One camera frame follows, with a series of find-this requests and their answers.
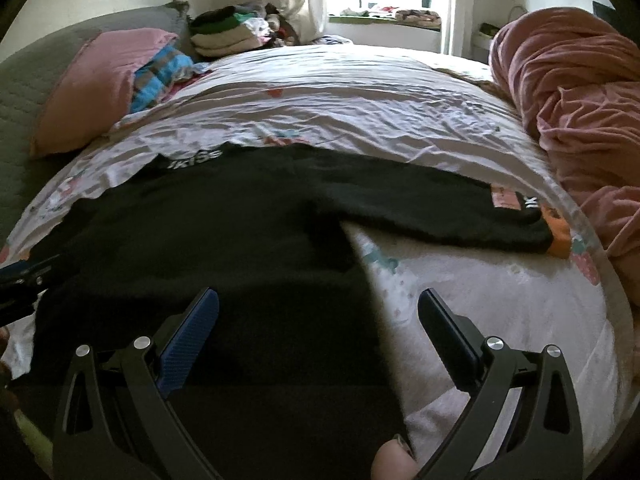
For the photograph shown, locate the pink pillow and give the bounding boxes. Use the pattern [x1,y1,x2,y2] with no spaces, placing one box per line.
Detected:
[29,27,177,159]

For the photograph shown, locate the white printed bed sheet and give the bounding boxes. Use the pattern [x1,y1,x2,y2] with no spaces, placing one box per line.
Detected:
[1,46,637,470]

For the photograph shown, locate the clothes on window sill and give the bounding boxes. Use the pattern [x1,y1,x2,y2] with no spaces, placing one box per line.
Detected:
[338,6,442,29]

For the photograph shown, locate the pink crumpled blanket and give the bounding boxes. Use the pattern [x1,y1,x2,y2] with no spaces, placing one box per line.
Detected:
[489,8,639,304]

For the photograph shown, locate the blue grey striped cloth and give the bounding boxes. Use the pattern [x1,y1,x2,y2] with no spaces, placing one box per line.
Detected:
[129,44,208,114]

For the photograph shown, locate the stack of folded clothes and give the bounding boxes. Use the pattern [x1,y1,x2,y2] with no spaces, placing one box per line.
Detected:
[189,1,302,58]

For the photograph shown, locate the black garment with orange cuffs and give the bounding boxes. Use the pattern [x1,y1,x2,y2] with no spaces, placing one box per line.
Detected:
[21,144,570,479]

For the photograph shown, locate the right hand thumb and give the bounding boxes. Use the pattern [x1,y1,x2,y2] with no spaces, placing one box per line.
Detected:
[371,434,419,480]

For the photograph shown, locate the grey quilted headboard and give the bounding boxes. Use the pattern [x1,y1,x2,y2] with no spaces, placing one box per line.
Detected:
[1,0,198,238]

